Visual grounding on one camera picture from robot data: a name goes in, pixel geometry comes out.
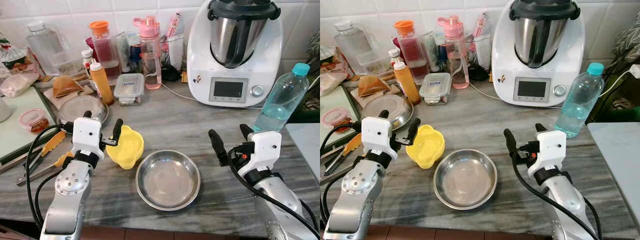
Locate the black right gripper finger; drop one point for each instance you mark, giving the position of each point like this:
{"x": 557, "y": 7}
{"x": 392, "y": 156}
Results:
{"x": 219, "y": 147}
{"x": 513, "y": 145}
{"x": 246, "y": 132}
{"x": 540, "y": 128}

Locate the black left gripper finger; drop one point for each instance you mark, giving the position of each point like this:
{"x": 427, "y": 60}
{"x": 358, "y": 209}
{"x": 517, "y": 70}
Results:
{"x": 413, "y": 131}
{"x": 118, "y": 130}
{"x": 384, "y": 114}
{"x": 87, "y": 114}

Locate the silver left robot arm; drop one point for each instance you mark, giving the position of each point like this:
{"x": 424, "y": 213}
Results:
{"x": 355, "y": 197}
{"x": 70, "y": 197}

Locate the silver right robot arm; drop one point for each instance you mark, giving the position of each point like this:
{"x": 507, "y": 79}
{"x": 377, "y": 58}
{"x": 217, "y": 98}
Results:
{"x": 565, "y": 205}
{"x": 280, "y": 210}

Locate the flat steel plate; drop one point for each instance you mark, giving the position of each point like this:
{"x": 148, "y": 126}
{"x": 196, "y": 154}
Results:
{"x": 80, "y": 106}
{"x": 390, "y": 106}

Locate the yellow plastic cup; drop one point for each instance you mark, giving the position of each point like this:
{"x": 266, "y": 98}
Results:
{"x": 129, "y": 147}
{"x": 429, "y": 147}

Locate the brown spice bag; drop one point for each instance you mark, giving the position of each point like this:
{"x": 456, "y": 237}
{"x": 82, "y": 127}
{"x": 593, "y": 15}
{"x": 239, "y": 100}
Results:
{"x": 372, "y": 86}
{"x": 66, "y": 86}

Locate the orange squeeze bottle white cap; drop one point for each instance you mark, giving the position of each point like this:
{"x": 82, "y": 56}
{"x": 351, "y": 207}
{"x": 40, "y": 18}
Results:
{"x": 102, "y": 85}
{"x": 407, "y": 85}

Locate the clear lidded food box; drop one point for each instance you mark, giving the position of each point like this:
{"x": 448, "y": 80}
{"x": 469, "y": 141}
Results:
{"x": 435, "y": 88}
{"x": 129, "y": 89}

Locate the clear water bottle teal cap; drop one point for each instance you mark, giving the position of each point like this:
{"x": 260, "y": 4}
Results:
{"x": 580, "y": 102}
{"x": 282, "y": 97}

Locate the small pink-lidded tub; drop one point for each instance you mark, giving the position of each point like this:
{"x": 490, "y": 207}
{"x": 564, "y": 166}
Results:
{"x": 34, "y": 120}
{"x": 335, "y": 117}

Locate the white cutting board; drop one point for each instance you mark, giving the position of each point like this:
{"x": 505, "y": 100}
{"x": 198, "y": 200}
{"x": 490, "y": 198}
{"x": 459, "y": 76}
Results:
{"x": 335, "y": 97}
{"x": 20, "y": 140}

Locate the white kitchen food processor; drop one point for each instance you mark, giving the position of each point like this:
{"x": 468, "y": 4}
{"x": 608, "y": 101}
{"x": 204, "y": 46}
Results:
{"x": 537, "y": 75}
{"x": 235, "y": 75}

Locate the small white-capped bottle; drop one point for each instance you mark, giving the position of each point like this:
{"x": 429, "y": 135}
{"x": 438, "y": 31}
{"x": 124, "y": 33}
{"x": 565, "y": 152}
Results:
{"x": 394, "y": 56}
{"x": 87, "y": 56}

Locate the round steel bowl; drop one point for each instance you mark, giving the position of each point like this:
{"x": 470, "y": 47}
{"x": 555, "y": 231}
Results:
{"x": 465, "y": 179}
{"x": 168, "y": 180}

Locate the clear plastic food bag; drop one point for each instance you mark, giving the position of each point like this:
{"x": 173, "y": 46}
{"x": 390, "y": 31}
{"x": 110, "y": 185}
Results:
{"x": 17, "y": 85}
{"x": 331, "y": 83}

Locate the white side table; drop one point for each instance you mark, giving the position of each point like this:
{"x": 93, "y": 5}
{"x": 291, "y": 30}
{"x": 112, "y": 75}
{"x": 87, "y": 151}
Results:
{"x": 617, "y": 160}
{"x": 307, "y": 150}

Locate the orange-lidded clear container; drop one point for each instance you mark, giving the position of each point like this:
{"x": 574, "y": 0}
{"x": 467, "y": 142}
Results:
{"x": 411, "y": 50}
{"x": 106, "y": 50}

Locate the clear jug white lid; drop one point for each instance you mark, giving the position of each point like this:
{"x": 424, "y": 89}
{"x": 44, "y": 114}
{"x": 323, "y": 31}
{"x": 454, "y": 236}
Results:
{"x": 352, "y": 47}
{"x": 45, "y": 47}

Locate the small black object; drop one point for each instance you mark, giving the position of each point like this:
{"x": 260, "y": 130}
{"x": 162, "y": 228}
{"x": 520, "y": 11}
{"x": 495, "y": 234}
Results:
{"x": 170, "y": 74}
{"x": 477, "y": 74}

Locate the pink drinking bottle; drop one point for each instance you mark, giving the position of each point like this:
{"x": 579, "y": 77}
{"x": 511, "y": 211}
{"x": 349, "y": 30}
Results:
{"x": 456, "y": 55}
{"x": 150, "y": 55}

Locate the patterned grey cushion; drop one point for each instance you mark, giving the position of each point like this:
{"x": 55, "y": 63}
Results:
{"x": 314, "y": 46}
{"x": 627, "y": 37}

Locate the pink printed packet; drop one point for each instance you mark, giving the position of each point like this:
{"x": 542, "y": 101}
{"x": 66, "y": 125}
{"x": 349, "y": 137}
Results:
{"x": 174, "y": 25}
{"x": 480, "y": 25}

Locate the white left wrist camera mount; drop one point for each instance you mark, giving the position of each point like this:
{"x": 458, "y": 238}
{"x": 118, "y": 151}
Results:
{"x": 376, "y": 131}
{"x": 86, "y": 132}

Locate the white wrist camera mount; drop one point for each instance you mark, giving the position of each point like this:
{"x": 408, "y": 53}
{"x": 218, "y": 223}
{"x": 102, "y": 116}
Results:
{"x": 265, "y": 147}
{"x": 86, "y": 132}
{"x": 376, "y": 131}
{"x": 551, "y": 147}

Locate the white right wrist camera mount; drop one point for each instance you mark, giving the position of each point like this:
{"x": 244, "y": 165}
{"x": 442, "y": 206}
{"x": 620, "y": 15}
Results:
{"x": 265, "y": 147}
{"x": 551, "y": 147}

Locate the white wall plug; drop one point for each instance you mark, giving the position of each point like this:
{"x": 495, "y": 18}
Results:
{"x": 635, "y": 71}

